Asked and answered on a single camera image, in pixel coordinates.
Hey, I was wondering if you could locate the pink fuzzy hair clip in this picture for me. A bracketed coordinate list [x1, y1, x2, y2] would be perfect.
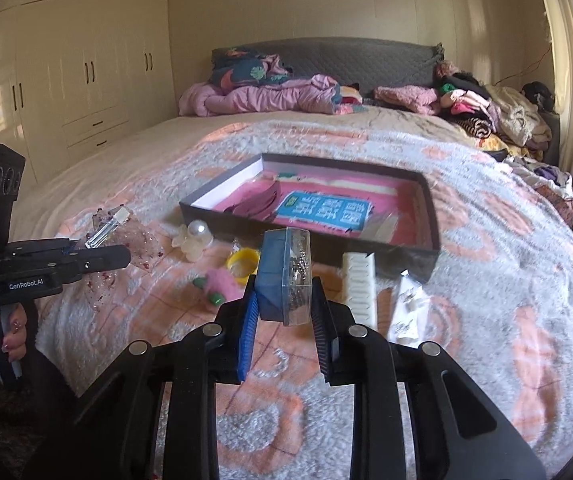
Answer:
[194, 267, 247, 308]

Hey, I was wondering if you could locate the pink quilt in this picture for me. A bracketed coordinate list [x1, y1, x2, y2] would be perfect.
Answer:
[179, 74, 367, 117]

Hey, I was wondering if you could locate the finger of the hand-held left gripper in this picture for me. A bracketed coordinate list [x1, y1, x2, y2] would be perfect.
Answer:
[6, 238, 87, 266]
[41, 245, 132, 286]

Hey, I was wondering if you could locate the pink fuzzy garment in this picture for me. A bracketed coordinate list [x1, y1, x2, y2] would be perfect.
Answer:
[374, 85, 440, 115]

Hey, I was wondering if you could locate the grey and orange fleece blanket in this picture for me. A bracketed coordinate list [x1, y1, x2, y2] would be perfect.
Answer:
[31, 110, 573, 480]

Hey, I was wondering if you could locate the bed with beige sheet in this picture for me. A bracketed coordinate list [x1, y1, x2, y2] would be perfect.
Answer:
[16, 37, 573, 480]

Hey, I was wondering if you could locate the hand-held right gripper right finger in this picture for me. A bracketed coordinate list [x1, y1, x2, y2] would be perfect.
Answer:
[309, 276, 547, 480]

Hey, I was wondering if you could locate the clear empty plastic packet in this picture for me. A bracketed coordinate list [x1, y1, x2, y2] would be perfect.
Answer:
[359, 210, 400, 241]

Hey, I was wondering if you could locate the pink paper tray lining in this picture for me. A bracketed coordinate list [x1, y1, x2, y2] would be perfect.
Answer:
[216, 172, 417, 241]

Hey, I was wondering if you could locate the red cable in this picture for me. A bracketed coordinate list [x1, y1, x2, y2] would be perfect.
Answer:
[497, 45, 552, 83]

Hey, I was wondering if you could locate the maroon snap hair clip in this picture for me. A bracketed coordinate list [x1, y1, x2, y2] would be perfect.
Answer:
[226, 182, 280, 221]

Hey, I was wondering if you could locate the white claw hair clip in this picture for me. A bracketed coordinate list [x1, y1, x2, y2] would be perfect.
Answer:
[341, 251, 378, 331]

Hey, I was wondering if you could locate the pearl flower hair clip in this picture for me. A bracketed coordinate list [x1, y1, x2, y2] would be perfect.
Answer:
[171, 220, 214, 262]

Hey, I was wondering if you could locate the dark leaf-patterned pillow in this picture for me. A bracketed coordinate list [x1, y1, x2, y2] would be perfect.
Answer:
[209, 47, 292, 93]

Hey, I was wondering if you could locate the yellow hair accessory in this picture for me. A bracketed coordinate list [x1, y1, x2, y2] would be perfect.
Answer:
[225, 249, 261, 281]

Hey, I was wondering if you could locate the cream curtain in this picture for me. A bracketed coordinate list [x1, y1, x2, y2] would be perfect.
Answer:
[531, 0, 573, 186]

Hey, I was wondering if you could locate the clear earring packet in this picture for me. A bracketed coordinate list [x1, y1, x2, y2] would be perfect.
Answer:
[385, 270, 430, 346]

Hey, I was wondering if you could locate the pile of clothes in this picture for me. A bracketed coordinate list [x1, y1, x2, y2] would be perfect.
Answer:
[434, 60, 573, 201]

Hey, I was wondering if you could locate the blue plastic bead box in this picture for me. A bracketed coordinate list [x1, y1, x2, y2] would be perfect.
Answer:
[256, 227, 313, 328]

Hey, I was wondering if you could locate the black shallow tray box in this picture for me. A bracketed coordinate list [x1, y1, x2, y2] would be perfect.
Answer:
[179, 152, 441, 283]

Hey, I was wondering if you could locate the black bag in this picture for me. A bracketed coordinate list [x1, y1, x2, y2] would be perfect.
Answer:
[521, 81, 555, 111]

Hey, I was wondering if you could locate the grey padded headboard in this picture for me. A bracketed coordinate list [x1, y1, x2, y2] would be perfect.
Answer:
[211, 37, 445, 101]

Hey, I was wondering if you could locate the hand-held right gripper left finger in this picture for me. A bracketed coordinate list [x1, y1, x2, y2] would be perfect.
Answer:
[31, 274, 260, 480]

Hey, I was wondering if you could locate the clear glitter plastic bag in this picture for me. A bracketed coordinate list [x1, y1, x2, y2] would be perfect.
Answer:
[86, 222, 164, 306]

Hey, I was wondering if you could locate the cream wardrobe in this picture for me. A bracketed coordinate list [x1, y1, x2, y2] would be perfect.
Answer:
[0, 0, 177, 186]

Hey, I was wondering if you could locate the blue printed booklet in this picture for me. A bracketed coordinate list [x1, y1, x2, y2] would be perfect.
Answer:
[274, 191, 375, 233]

